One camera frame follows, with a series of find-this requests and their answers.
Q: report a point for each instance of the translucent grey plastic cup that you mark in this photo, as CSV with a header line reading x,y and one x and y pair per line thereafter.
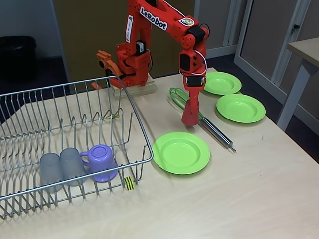
x,y
51,169
72,164

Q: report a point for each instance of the wooden base block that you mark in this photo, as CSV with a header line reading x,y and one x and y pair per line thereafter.
x,y
147,88

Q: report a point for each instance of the black trash bin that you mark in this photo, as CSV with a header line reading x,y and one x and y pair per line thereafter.
x,y
17,57

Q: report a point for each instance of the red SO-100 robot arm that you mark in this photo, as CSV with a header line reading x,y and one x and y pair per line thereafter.
x,y
174,27

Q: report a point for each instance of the grey office cabinet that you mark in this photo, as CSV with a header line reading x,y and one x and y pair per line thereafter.
x,y
269,37

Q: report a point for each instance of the red plastic cup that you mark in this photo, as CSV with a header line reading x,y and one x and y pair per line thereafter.
x,y
189,119

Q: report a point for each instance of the orange plastic clamp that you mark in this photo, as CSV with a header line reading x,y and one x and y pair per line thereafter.
x,y
109,66

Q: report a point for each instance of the black cabinet key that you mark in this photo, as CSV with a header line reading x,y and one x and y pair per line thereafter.
x,y
296,28

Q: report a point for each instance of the green plastic plate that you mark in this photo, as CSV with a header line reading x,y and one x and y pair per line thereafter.
x,y
224,82
240,108
182,154

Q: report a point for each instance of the yellow black tape marker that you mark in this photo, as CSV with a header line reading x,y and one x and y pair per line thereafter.
x,y
113,116
129,183

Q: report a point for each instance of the beige side table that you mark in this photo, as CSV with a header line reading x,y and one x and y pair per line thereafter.
x,y
306,47

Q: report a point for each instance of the purple plastic mug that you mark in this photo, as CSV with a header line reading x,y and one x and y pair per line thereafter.
x,y
99,159

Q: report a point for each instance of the brown cork board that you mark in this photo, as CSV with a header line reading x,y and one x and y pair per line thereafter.
x,y
87,37

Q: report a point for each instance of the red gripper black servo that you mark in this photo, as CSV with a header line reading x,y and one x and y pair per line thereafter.
x,y
194,90

